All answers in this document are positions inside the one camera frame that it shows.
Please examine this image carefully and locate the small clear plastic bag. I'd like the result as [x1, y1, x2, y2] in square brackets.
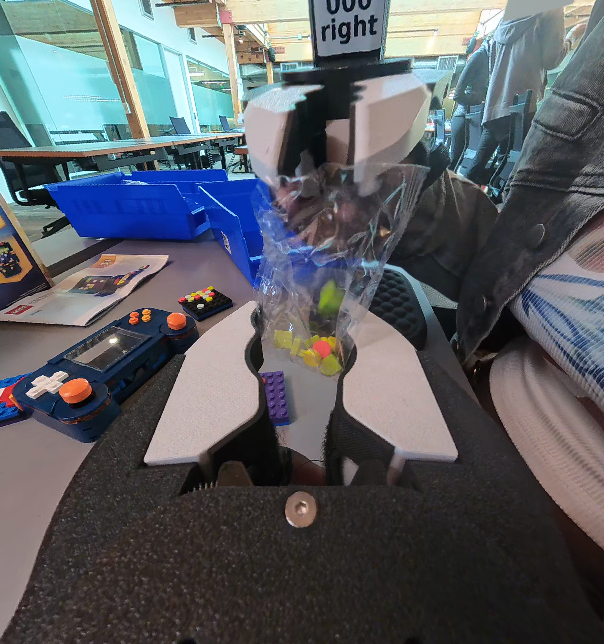
[252, 163, 431, 378]

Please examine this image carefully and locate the toy set box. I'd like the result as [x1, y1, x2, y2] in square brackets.
[0, 161, 53, 325]

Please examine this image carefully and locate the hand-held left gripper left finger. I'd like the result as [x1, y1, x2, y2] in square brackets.
[143, 300, 288, 483]

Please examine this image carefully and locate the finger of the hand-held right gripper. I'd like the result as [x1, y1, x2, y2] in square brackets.
[327, 75, 433, 197]
[243, 85, 329, 181]

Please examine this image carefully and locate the purple brick plate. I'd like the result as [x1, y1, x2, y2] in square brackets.
[259, 371, 292, 427]

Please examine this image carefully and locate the instruction booklet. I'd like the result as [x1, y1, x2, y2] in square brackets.
[0, 254, 170, 327]

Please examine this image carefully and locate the blue plastic bin with label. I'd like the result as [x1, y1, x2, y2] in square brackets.
[197, 178, 348, 288]

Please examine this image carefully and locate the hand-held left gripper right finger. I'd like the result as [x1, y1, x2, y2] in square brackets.
[326, 322, 459, 486]

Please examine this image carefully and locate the person's torso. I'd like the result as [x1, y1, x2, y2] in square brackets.
[455, 0, 604, 630]

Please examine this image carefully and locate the black armrest pad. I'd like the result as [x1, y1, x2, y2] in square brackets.
[370, 269, 429, 350]

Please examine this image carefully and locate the black brick plate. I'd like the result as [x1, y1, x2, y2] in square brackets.
[178, 286, 234, 322]

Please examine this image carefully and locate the lime green brick piece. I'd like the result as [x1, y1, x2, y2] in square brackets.
[318, 281, 345, 315]

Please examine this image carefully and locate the person's right forearm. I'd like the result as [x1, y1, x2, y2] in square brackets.
[383, 168, 501, 303]

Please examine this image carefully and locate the navy brick game console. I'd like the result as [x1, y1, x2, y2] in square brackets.
[11, 308, 200, 443]

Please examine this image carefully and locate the long wooden office desk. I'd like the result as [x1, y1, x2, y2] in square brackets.
[0, 132, 246, 172]

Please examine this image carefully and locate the person's right hand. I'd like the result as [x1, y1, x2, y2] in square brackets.
[277, 145, 452, 243]

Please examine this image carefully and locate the black office chair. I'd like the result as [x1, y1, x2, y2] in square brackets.
[0, 112, 73, 237]

